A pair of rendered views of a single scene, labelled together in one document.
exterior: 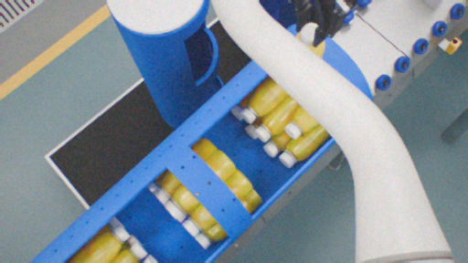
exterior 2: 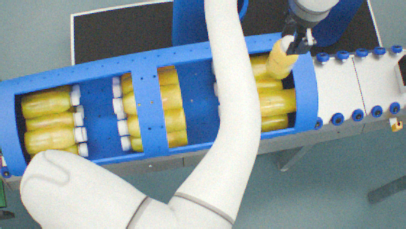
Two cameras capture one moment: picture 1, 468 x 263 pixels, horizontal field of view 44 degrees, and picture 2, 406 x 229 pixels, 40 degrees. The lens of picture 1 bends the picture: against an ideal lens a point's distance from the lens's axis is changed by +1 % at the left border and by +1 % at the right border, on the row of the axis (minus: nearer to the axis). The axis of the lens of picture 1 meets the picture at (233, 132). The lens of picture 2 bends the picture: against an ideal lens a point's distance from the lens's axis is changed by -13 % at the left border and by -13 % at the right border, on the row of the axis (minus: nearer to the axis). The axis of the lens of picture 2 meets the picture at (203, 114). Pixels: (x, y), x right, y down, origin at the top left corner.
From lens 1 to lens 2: 33 cm
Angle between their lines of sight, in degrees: 5
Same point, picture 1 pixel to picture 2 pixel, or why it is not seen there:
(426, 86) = (384, 150)
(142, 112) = (159, 23)
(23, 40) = not seen: outside the picture
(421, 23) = (388, 96)
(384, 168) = (231, 148)
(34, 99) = not seen: outside the picture
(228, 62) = (253, 28)
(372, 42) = (350, 85)
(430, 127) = (367, 182)
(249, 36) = (213, 14)
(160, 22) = not seen: outside the picture
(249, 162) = (201, 111)
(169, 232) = (107, 122)
